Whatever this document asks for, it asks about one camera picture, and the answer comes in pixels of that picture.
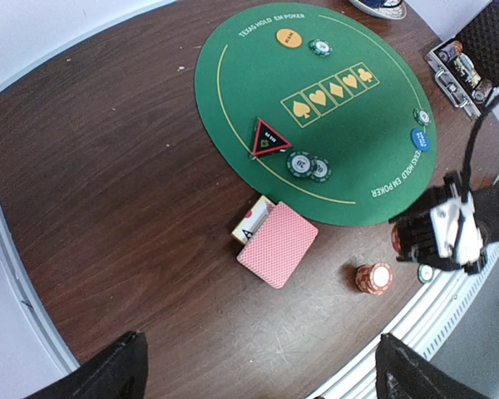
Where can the patterned saucer plate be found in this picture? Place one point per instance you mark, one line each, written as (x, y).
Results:
(398, 13)

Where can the round green poker mat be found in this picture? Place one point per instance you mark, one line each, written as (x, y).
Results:
(353, 108)

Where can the blue small blind button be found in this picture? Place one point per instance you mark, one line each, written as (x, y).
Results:
(420, 139)

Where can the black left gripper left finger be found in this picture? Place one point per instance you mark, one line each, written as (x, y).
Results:
(120, 370)

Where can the dark blue mug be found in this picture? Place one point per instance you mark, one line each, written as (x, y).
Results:
(382, 3)

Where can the orange big blind button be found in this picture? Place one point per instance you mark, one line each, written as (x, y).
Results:
(289, 38)

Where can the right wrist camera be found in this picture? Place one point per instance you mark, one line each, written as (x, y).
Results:
(423, 242)

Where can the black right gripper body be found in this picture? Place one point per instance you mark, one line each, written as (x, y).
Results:
(479, 213)

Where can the red backed card deck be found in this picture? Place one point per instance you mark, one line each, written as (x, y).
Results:
(278, 246)

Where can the black red triangular dealer button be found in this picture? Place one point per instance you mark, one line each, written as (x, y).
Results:
(267, 140)

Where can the aluminium poker chip case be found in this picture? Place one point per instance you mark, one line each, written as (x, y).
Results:
(466, 66)

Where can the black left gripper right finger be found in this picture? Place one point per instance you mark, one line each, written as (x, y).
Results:
(403, 373)

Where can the aluminium table front rail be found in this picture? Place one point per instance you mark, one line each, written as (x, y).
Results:
(424, 324)

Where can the brown 100 chip stack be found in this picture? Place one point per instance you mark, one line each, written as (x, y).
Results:
(395, 239)

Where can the red chip stack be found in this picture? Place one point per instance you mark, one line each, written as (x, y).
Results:
(374, 279)

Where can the playing card box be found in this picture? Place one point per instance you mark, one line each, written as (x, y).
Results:
(251, 222)

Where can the green 20 chip stack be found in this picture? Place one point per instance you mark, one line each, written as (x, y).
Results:
(425, 273)

